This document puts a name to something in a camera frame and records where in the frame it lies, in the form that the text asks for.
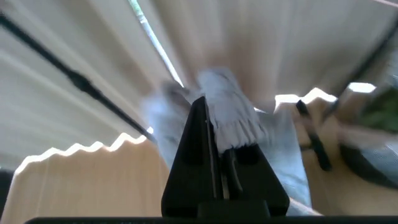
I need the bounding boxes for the white laundry basket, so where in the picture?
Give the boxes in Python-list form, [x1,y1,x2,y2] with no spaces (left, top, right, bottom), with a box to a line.
[338,83,398,189]

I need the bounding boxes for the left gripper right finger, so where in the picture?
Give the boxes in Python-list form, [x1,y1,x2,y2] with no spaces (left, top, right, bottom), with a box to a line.
[222,144,290,217]

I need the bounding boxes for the green garment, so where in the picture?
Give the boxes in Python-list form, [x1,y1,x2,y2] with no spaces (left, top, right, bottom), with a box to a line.
[357,88,398,133]

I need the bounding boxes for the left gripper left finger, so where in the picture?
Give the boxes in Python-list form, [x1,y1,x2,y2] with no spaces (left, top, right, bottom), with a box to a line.
[161,95,223,218]

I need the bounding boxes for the pale grey shorts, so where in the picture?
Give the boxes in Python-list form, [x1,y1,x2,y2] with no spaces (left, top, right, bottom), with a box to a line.
[141,67,321,217]

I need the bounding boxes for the black clothes rack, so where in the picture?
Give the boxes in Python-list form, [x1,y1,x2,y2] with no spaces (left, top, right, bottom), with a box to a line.
[0,12,398,172]

